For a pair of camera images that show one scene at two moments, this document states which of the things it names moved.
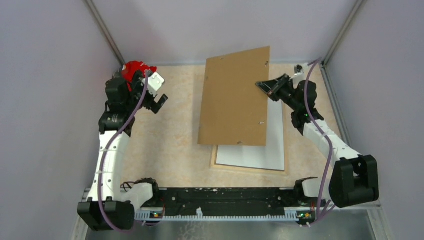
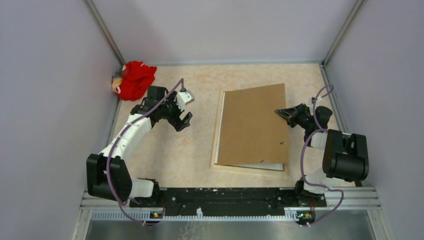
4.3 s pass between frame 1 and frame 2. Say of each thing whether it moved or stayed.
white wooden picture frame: stayed
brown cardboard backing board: moved
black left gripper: moved
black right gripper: moved
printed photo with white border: moved
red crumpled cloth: stayed
